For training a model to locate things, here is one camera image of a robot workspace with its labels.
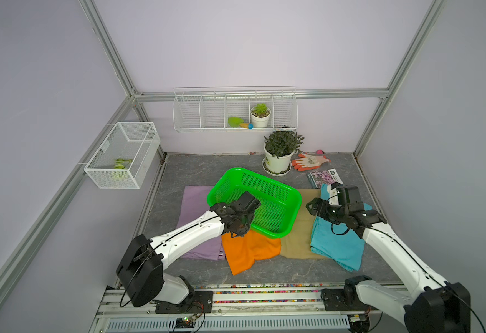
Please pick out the flower seed packet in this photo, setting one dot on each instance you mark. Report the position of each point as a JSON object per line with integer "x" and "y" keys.
{"x": 324, "y": 177}

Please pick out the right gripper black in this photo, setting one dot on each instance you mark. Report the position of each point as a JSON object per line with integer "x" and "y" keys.
{"x": 325, "y": 203}

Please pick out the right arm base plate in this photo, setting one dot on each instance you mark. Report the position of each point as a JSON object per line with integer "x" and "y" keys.
{"x": 341, "y": 300}

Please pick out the green item in side basket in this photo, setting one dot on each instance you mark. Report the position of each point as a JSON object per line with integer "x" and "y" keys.
{"x": 121, "y": 168}

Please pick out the green toy shovel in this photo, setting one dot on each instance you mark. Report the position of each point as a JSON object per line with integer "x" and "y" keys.
{"x": 237, "y": 122}

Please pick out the white wire side basket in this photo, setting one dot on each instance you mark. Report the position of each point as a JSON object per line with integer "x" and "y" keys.
{"x": 127, "y": 140}

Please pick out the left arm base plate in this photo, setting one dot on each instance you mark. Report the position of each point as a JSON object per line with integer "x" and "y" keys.
{"x": 197, "y": 302}

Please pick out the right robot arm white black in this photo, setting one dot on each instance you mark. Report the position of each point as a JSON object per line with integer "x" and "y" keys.
{"x": 432, "y": 305}

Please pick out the white wire wall shelf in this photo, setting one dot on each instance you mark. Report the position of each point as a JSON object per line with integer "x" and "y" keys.
{"x": 209, "y": 110}

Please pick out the large potted plant white pot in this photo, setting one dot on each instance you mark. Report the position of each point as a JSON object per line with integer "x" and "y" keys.
{"x": 279, "y": 148}

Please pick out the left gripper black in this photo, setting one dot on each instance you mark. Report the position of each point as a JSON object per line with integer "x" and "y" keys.
{"x": 241, "y": 231}

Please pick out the teal pants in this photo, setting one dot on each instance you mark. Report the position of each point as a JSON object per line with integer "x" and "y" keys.
{"x": 337, "y": 242}

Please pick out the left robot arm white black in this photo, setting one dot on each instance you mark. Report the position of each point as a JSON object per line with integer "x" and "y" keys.
{"x": 141, "y": 270}

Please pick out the orange pants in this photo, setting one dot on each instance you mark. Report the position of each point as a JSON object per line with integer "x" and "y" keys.
{"x": 242, "y": 252}

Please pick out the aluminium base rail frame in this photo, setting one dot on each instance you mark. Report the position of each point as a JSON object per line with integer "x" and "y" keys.
{"x": 240, "y": 307}

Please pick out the orange white work gloves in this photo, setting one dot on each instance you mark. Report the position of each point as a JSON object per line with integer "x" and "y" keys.
{"x": 306, "y": 162}

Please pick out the small potted plant white pot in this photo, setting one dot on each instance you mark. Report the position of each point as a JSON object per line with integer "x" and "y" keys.
{"x": 260, "y": 115}

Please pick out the tan pants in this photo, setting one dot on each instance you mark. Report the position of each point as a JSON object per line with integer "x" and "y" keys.
{"x": 296, "y": 245}

